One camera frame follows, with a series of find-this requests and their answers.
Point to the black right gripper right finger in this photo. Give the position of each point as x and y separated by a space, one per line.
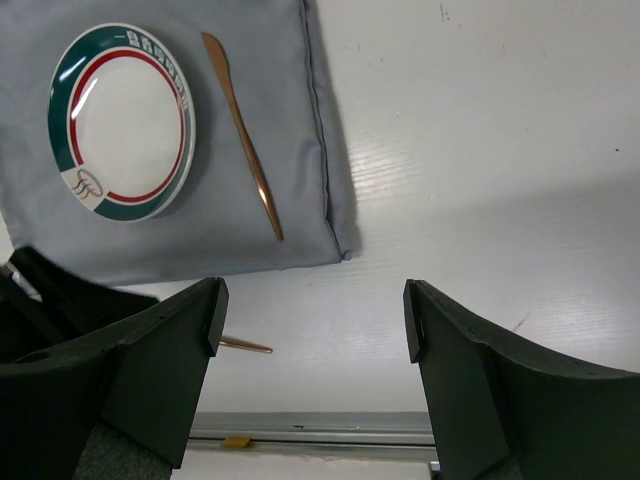
503 407

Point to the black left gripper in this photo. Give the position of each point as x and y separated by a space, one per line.
43 305

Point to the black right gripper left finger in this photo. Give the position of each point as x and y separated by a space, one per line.
130 387

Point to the copper fork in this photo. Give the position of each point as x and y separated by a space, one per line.
244 345

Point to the grey cloth placemat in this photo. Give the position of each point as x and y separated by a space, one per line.
217 225

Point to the white plate green red rim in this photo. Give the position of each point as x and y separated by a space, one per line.
121 122

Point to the copper knife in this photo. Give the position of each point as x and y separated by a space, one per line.
220 63

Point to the yellow tag on rail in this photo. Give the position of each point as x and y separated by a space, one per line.
236 443

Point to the aluminium front rail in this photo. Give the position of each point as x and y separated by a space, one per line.
365 428

